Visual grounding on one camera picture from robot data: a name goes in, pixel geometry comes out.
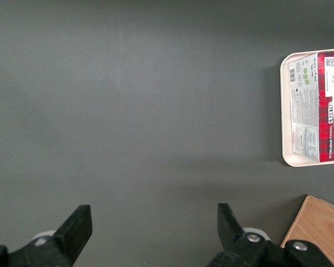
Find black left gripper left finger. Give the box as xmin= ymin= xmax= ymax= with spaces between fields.
xmin=0 ymin=205 xmax=94 ymax=267

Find cream rectangular tray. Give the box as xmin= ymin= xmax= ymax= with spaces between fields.
xmin=279 ymin=47 xmax=334 ymax=168

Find red cookie box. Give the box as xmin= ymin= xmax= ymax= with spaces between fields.
xmin=288 ymin=51 xmax=334 ymax=164

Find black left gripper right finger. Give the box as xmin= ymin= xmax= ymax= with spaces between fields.
xmin=208 ymin=203 xmax=332 ymax=267

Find wooden drawer cabinet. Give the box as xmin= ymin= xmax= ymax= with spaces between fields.
xmin=280 ymin=195 xmax=334 ymax=267

